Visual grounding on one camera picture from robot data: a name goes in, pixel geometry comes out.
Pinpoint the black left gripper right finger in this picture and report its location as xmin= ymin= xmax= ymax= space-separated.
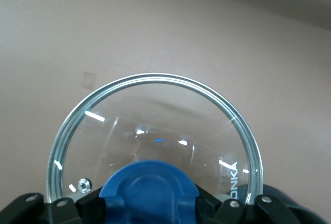
xmin=198 ymin=185 xmax=326 ymax=224

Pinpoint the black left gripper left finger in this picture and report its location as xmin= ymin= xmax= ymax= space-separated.
xmin=0 ymin=185 xmax=107 ymax=224

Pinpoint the glass lid with blue knob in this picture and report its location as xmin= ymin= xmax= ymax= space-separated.
xmin=46 ymin=72 xmax=264 ymax=224

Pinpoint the brown table cover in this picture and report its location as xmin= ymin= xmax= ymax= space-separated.
xmin=0 ymin=0 xmax=331 ymax=224

